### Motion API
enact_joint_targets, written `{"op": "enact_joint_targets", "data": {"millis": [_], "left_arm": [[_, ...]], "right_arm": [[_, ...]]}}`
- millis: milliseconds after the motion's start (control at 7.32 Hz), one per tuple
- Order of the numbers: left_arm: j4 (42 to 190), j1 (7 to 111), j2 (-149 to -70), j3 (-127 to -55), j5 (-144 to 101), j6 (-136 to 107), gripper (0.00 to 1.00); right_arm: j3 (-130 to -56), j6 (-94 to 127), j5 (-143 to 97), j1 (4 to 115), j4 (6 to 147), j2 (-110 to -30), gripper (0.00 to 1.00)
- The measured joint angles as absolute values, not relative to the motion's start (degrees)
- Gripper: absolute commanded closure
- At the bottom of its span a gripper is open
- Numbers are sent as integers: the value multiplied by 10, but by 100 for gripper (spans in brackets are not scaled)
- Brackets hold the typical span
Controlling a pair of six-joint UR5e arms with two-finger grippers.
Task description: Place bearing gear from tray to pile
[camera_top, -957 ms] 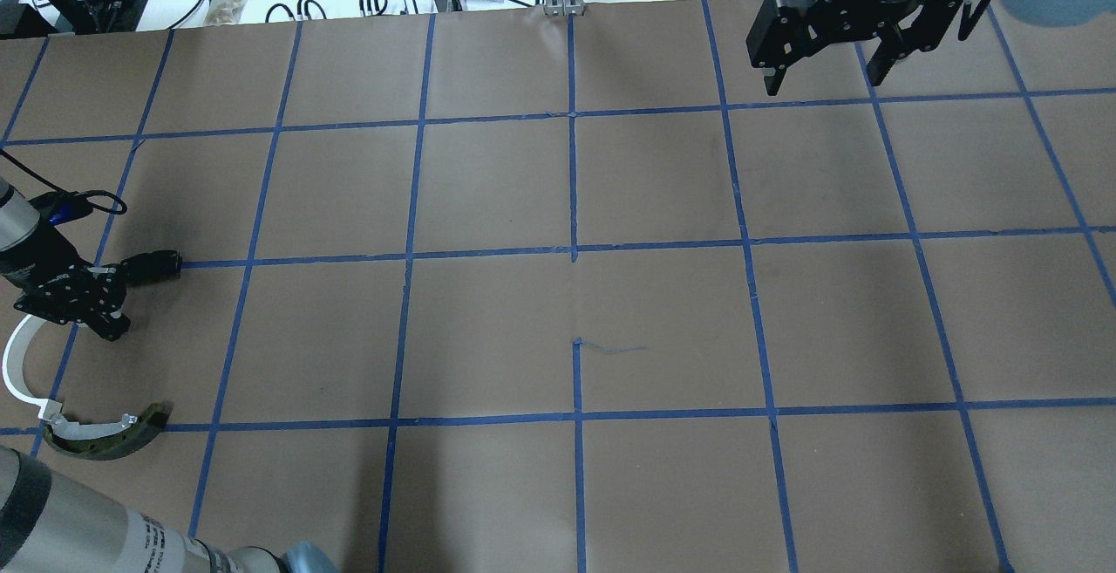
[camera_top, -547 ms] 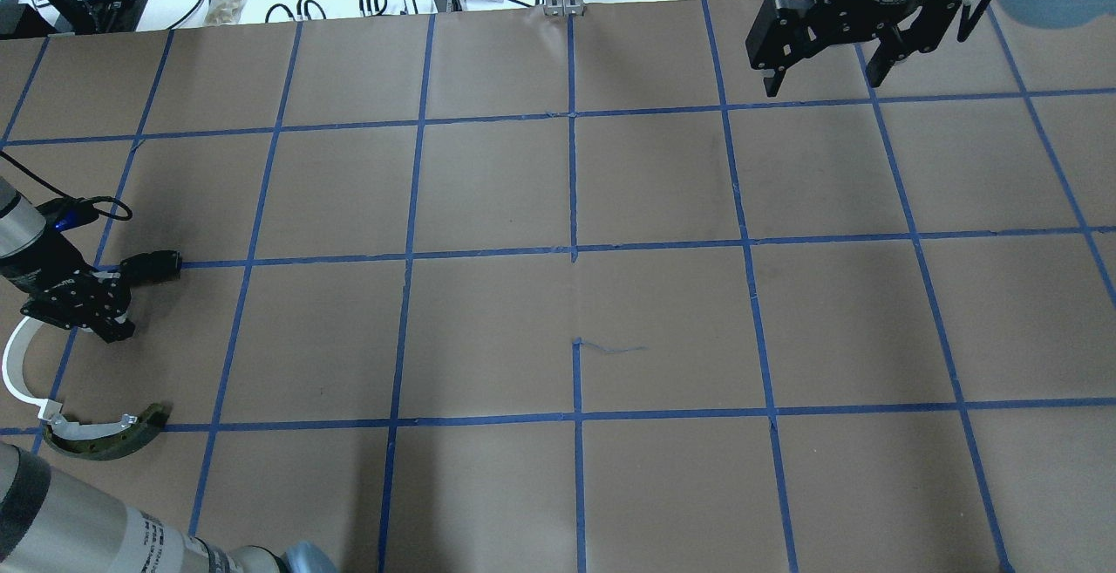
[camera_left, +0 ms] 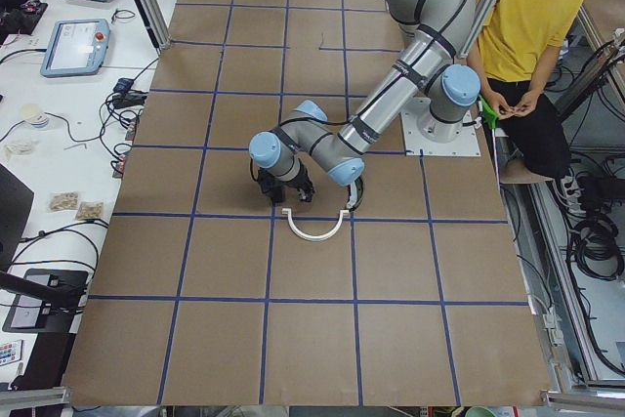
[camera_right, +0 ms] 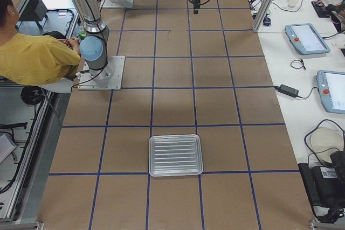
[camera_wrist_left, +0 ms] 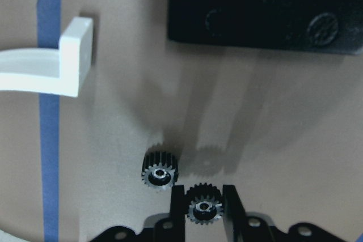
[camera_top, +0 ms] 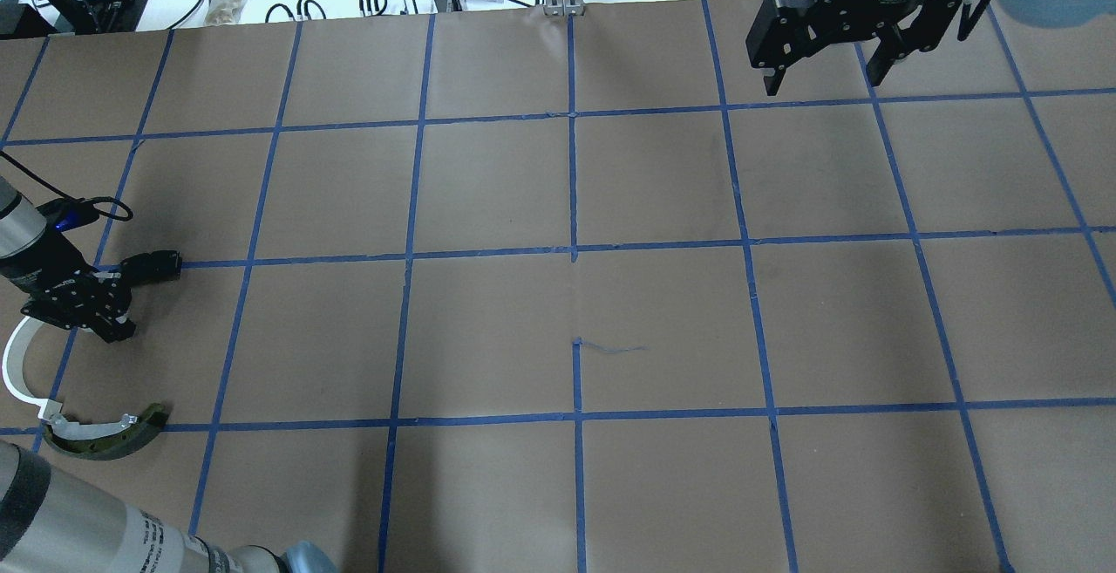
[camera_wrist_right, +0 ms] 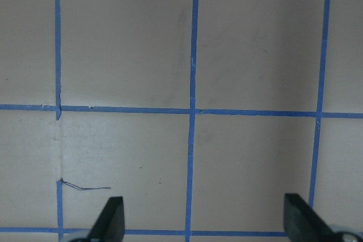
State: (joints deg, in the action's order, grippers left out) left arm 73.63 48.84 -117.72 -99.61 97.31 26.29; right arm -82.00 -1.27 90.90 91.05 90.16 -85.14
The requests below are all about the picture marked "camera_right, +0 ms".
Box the silver ribbed metal tray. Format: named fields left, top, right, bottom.
left=149, top=134, right=203, bottom=177

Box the blue teach pendant upper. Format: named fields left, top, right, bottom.
left=285, top=23, right=330, bottom=55

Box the blue teach pendant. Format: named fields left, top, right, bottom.
left=316, top=70, right=344, bottom=114
left=285, top=23, right=330, bottom=55

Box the black power adapter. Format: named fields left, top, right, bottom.
left=279, top=85, right=299, bottom=98

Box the white chair seat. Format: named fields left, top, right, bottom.
left=40, top=78, right=73, bottom=94

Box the blue teach pendant lower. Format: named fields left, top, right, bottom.
left=316, top=70, right=344, bottom=114

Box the person in yellow shirt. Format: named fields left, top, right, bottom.
left=0, top=0, right=82, bottom=86

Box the black equipment box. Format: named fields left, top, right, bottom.
left=298, top=163, right=344, bottom=224

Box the small black looped cable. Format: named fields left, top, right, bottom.
left=290, top=58, right=306, bottom=71

